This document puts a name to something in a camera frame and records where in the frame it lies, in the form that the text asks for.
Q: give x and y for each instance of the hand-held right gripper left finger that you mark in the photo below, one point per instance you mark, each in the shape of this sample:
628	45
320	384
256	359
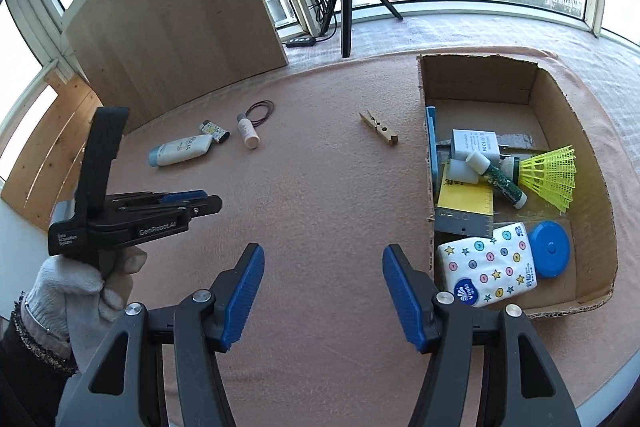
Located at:
240	297

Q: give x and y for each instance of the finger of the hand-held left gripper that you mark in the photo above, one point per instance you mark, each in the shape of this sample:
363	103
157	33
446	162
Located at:
200	207
187	196

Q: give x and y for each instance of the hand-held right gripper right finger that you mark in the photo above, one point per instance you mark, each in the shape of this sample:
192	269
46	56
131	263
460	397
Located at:
405	297

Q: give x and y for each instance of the star-print tissue pack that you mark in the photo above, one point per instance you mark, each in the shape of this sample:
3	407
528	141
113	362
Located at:
485	267

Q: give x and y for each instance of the yellow card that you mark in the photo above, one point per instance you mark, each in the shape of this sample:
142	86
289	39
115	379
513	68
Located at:
465	199

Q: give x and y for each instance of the green glue stick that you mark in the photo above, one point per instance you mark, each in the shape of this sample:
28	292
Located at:
502	184

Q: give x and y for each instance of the blue board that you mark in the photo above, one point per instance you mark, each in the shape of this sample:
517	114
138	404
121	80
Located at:
432	147

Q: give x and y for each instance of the blue round tape measure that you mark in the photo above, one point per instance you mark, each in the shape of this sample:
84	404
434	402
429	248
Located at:
550	249

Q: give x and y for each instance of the white charger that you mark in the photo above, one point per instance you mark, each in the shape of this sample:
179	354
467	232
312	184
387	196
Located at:
477	144

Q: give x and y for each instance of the cardboard box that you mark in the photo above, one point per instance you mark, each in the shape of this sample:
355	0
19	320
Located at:
475	77

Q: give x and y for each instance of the person's left forearm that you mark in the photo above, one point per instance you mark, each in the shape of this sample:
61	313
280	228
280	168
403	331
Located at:
25	382

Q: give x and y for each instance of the person's left hand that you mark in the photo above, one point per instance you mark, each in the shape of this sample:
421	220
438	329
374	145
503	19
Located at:
75	287

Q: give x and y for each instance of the white lotion bottle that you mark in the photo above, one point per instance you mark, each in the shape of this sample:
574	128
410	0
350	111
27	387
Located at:
182	150

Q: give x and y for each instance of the small patterned tube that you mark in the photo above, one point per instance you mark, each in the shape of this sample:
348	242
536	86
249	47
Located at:
215	132

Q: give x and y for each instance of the small pink bottle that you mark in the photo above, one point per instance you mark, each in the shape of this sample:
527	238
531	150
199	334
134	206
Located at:
248	134

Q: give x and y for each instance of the wooden slat panel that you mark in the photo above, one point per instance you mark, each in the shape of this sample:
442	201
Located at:
50	147

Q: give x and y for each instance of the grey ruler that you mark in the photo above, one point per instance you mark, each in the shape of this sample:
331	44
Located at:
460	222

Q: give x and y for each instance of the pink blanket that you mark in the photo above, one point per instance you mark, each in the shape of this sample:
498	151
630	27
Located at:
310	187

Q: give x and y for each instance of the small white block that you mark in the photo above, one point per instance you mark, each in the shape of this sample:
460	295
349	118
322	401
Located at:
460	172

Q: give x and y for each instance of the wooden clothespin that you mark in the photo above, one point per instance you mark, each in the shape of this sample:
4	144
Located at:
380	129

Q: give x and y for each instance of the wooden board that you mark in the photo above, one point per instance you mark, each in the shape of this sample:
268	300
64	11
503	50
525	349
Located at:
175	7

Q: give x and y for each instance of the black inline remote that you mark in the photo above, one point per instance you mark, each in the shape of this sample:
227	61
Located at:
301	42

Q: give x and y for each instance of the yellow shuttlecock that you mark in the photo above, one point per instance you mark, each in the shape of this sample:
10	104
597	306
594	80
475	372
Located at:
550	172

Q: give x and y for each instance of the black tripod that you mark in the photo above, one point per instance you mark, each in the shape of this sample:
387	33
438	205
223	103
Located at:
347	7

